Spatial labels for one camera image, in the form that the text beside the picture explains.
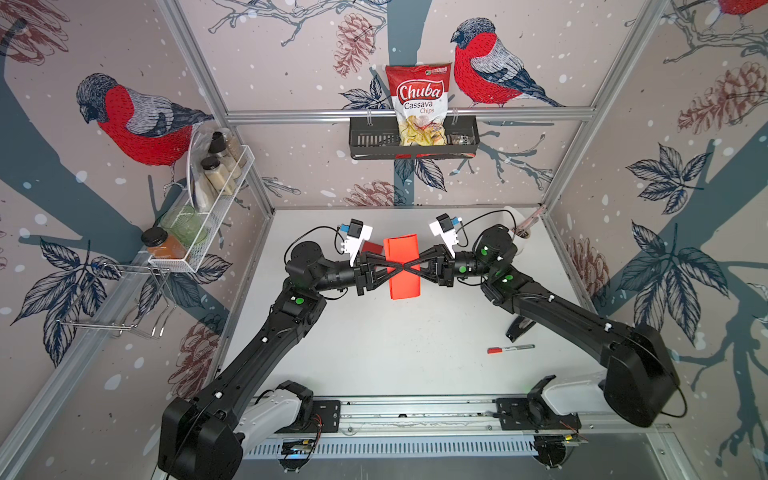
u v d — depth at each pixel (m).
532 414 0.67
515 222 1.01
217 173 0.76
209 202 0.72
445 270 0.60
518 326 0.86
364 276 0.58
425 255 0.62
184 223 0.70
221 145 0.80
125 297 0.56
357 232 0.58
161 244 0.59
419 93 0.80
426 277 0.63
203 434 0.38
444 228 0.60
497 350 0.85
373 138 0.95
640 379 0.41
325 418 0.73
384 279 0.60
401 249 0.63
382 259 0.63
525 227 1.03
